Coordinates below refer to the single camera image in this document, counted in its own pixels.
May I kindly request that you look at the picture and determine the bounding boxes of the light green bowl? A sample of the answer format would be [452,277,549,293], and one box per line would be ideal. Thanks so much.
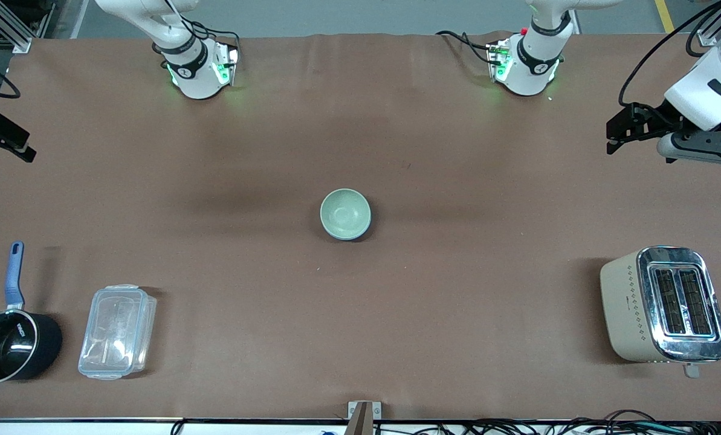
[320,188,372,240]

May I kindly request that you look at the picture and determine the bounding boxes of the blue bowl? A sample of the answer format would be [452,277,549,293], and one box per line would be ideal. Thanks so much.
[330,211,373,242]

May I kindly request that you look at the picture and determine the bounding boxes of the cream and chrome toaster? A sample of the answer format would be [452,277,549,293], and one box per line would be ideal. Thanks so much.
[600,245,721,379]

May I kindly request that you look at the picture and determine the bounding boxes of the clear plastic food container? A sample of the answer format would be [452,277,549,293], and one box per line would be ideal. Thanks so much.
[77,285,158,381]

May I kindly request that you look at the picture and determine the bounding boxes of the brown table cover mat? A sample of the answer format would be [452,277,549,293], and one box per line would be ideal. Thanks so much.
[0,31,721,421]

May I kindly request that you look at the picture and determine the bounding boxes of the black left arm gripper cable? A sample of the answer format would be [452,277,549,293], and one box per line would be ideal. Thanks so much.
[618,0,721,108]

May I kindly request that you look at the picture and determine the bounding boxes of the aluminium frame profile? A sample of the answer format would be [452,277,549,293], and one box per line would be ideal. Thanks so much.
[687,0,721,58]
[0,0,56,54]

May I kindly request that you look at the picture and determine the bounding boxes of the black left arm base cable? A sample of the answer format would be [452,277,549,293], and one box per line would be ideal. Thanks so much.
[435,30,497,65]

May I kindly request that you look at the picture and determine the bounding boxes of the black arm base cable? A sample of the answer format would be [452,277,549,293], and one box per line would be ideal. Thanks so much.
[435,30,497,65]
[164,0,242,49]

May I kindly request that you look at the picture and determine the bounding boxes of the black saucepan with blue handle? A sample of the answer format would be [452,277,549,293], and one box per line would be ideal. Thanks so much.
[0,242,63,385]

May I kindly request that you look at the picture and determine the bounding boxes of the black right arm base cable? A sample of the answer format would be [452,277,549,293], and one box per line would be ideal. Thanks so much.
[164,0,242,49]

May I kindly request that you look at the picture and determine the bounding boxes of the metal bracket on table edge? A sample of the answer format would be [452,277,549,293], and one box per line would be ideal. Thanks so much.
[347,400,383,435]

